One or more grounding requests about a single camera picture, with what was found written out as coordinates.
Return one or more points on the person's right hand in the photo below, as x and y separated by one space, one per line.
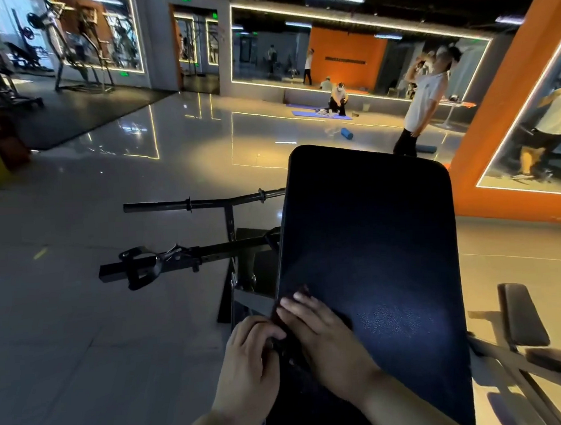
328 347

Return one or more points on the person's left hand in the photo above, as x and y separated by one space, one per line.
248 373

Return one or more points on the person's right fingers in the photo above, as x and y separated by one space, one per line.
301 311

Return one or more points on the person's left fingers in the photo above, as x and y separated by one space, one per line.
262 333

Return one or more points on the dark cleaning cloth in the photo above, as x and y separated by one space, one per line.
286 344

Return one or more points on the person's right forearm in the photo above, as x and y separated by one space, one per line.
405 408

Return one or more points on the black padded bench backrest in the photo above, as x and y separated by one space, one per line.
379 243

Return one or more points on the blue foam roller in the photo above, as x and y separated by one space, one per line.
427 149
346 134

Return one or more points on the blue yoga mat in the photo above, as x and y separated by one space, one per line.
313 114

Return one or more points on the white round table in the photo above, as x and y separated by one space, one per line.
454 107

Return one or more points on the black rubber floor mat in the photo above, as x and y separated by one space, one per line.
81 112

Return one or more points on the grey gym machine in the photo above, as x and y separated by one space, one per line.
80 47

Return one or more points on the black weight bench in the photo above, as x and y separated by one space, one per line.
5 78

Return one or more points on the black metal machine frame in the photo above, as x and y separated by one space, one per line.
203 257

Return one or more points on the grey metal bench frame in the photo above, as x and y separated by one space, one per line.
519 371

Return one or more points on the large wall mirror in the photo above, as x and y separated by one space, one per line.
347 49

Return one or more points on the orange framed wall mirror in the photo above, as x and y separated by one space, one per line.
532 129

